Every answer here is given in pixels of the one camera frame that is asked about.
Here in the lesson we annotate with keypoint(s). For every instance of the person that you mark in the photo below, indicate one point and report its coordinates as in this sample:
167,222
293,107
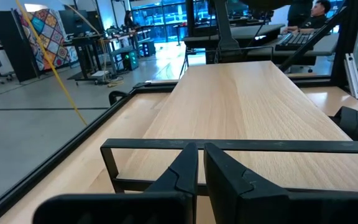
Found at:
128,18
314,18

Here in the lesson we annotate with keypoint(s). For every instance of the silver aluminium extrusion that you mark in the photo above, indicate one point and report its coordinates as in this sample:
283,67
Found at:
353,76

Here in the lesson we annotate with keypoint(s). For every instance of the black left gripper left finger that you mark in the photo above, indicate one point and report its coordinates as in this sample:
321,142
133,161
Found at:
120,208

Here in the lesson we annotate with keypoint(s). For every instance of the black rubber slide sandal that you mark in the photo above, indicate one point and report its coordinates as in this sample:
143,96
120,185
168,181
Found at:
357,124

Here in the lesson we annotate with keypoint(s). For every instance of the computer tower with green lights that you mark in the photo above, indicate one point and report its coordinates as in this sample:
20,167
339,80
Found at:
130,59

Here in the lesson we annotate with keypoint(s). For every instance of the colourful patchwork quilt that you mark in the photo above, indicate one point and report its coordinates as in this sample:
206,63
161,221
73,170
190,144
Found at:
50,37

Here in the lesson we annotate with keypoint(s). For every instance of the black screen on desk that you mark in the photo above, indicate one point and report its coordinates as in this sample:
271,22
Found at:
73,21

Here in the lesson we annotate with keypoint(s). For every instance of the black partition panel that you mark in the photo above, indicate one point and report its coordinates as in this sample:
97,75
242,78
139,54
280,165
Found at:
11,46

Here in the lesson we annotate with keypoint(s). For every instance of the dark computer tower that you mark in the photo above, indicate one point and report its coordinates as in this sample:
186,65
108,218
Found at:
149,48

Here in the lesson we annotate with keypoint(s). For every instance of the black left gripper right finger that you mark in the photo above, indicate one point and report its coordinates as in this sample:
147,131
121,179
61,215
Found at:
259,205

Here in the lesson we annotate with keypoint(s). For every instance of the black standing desk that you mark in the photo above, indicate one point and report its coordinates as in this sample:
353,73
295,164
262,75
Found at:
85,46

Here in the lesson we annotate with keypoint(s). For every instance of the black aluminium table frame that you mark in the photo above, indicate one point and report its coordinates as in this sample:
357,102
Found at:
42,168

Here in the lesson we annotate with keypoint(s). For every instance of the wooden shelf with black brackets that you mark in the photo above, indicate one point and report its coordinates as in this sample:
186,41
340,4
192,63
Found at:
244,109

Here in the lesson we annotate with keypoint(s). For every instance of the grey desk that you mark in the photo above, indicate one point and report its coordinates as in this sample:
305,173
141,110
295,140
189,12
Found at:
259,31

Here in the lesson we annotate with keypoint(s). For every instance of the black frame clamp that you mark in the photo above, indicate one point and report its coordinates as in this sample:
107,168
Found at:
114,96

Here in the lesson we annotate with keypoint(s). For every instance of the black computer keyboard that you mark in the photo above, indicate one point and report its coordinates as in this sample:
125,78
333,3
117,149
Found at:
294,40

